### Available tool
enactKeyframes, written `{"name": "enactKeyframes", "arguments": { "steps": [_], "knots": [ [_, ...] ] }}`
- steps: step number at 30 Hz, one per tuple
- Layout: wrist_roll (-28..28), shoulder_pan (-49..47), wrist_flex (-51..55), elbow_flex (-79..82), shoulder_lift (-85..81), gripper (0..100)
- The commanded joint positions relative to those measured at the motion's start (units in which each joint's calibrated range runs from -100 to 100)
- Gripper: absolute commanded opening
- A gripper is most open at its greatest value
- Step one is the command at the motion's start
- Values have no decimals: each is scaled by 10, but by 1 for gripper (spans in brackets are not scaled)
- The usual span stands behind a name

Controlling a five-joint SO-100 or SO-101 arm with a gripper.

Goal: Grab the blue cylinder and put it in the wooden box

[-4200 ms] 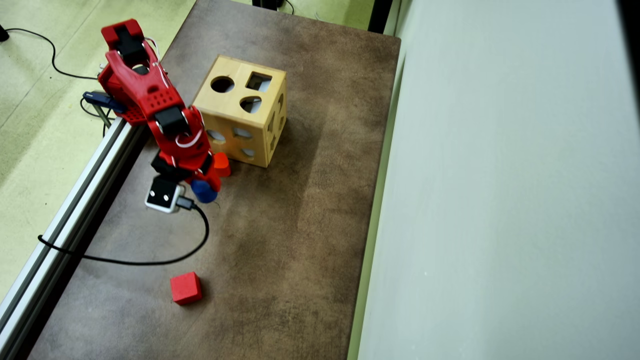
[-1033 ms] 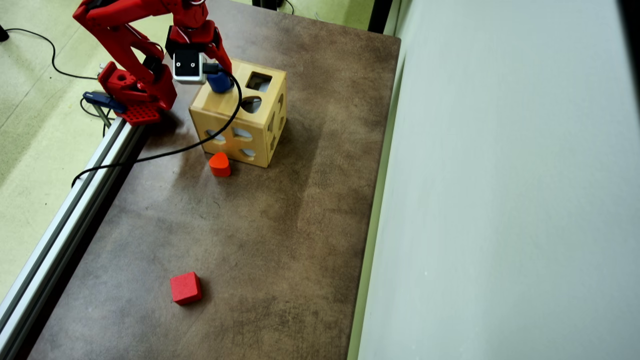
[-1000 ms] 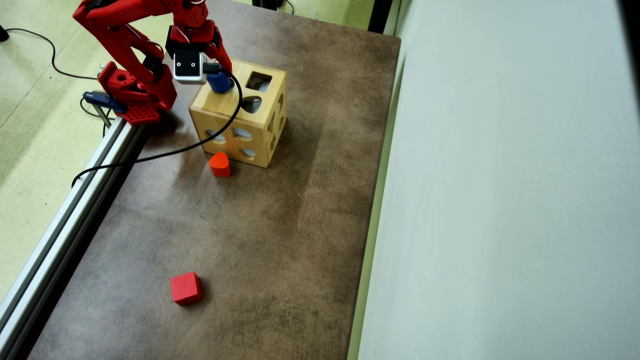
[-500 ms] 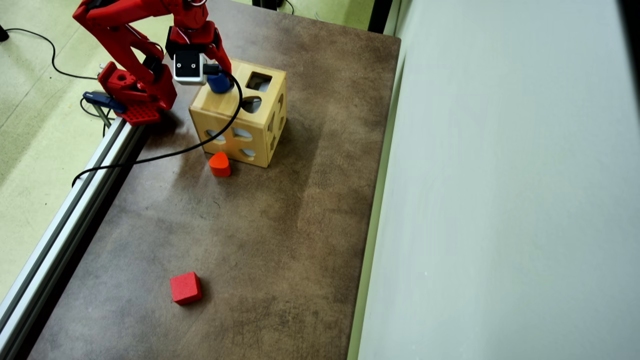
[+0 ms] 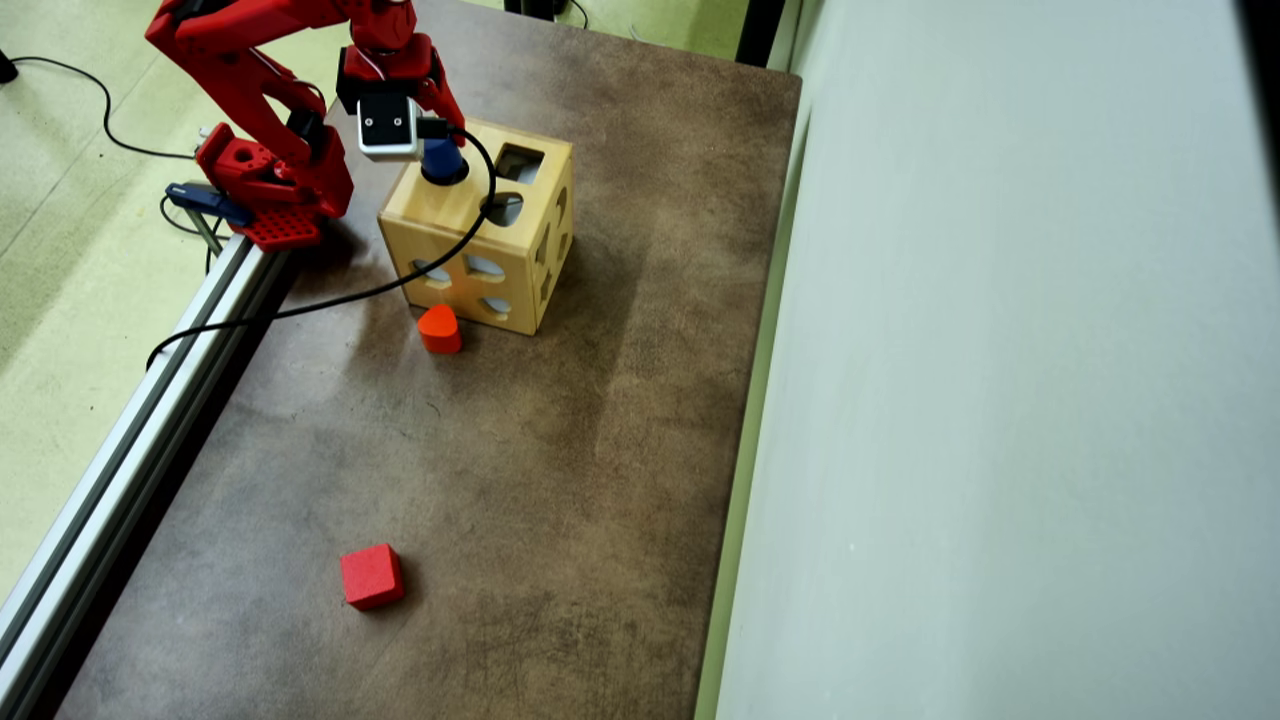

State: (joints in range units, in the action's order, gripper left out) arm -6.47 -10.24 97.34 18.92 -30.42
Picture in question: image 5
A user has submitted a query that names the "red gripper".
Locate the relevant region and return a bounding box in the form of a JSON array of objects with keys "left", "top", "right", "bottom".
[{"left": 335, "top": 35, "right": 468, "bottom": 131}]

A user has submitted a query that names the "blue cylinder block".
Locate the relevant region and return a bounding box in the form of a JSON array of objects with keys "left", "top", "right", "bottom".
[{"left": 420, "top": 135, "right": 470, "bottom": 187}]

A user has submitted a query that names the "wooden shape sorter box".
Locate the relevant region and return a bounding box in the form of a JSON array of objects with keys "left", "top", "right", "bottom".
[{"left": 377, "top": 108, "right": 577, "bottom": 337}]

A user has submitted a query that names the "black stand base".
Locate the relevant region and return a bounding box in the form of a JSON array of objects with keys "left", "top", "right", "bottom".
[{"left": 503, "top": 0, "right": 591, "bottom": 29}]

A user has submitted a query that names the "orange rounded triangle block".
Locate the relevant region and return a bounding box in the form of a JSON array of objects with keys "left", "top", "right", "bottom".
[{"left": 417, "top": 304, "right": 464, "bottom": 355}]

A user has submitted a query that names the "blue clamp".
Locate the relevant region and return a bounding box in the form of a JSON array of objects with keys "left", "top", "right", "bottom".
[{"left": 165, "top": 182, "right": 253, "bottom": 259}]

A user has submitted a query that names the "red cube block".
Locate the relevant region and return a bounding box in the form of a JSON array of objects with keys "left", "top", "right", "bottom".
[{"left": 339, "top": 543, "right": 407, "bottom": 612}]

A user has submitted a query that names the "black camera cable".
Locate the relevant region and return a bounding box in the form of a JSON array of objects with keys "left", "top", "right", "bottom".
[{"left": 145, "top": 116, "right": 499, "bottom": 371}]

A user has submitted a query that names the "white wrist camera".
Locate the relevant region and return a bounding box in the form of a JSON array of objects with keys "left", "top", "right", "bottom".
[{"left": 356, "top": 92, "right": 422, "bottom": 162}]

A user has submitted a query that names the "thin black cable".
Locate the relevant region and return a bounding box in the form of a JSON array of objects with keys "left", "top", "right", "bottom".
[{"left": 160, "top": 195, "right": 216, "bottom": 273}]

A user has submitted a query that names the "black post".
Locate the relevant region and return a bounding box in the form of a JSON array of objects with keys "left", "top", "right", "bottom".
[{"left": 735, "top": 0, "right": 789, "bottom": 69}]

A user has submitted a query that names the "black floor cable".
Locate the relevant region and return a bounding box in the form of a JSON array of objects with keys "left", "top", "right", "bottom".
[{"left": 0, "top": 48, "right": 201, "bottom": 161}]

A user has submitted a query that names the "aluminium profile rail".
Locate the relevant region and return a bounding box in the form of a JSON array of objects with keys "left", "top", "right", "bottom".
[{"left": 0, "top": 232, "right": 291, "bottom": 720}]

